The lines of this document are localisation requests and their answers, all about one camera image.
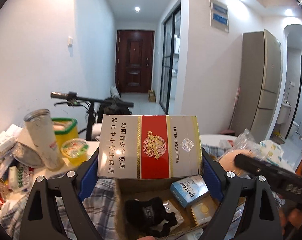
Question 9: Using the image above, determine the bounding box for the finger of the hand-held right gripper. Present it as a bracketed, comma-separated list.
[234, 154, 286, 183]

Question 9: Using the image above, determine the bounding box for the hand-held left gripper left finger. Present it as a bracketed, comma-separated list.
[20, 150, 101, 240]

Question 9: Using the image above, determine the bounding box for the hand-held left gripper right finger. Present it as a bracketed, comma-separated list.
[201, 147, 284, 240]

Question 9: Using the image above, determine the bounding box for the bun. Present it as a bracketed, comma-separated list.
[217, 128, 263, 178]

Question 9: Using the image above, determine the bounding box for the gold and grey cigarette box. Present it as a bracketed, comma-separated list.
[190, 197, 220, 227]

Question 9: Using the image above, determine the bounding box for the cardboard box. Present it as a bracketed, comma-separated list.
[115, 175, 244, 238]

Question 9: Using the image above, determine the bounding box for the red and white cigarette pack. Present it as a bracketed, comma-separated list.
[97, 114, 204, 180]

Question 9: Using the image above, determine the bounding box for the white tissue pack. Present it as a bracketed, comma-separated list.
[260, 140, 284, 167]

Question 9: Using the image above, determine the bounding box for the yellow jelly cup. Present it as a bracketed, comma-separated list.
[60, 138, 89, 167]

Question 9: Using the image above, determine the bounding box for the blue plaid shirt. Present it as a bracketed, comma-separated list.
[1, 141, 284, 240]

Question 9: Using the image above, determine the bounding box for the blue and white cigarette box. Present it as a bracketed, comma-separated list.
[170, 175, 209, 208]

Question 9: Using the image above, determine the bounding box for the pink broom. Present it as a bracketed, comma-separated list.
[220, 86, 241, 134]

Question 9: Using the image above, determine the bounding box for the yellow green-lidded container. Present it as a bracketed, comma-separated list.
[51, 117, 79, 150]

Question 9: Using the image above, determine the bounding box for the white sachet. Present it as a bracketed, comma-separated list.
[163, 200, 185, 227]

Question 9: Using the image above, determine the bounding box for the tall white tumbler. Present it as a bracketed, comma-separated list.
[24, 109, 64, 172]

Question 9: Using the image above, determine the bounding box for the black bicycle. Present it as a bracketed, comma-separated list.
[50, 91, 134, 140]

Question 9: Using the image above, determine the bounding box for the black hair scrunchie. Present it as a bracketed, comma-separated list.
[147, 211, 178, 237]

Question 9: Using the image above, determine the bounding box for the black knit pouch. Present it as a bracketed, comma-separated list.
[124, 197, 166, 230]

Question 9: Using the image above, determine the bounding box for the green pill blister pack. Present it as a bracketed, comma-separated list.
[8, 165, 31, 190]

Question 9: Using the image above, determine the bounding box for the black bag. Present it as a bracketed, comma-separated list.
[97, 97, 131, 124]

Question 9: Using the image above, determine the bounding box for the pile of small packets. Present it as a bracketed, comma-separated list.
[0, 124, 34, 213]

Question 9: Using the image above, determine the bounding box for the beige refrigerator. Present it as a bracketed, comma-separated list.
[235, 29, 283, 137]

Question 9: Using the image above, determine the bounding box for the white shopping bag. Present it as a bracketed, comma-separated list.
[110, 85, 122, 98]

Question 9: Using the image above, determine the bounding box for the brown door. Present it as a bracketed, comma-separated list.
[116, 30, 155, 93]

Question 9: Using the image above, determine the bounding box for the black-framed glass sliding door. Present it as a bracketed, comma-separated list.
[159, 2, 181, 114]

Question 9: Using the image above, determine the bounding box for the grey electrical panel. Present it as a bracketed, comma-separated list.
[209, 0, 229, 32]

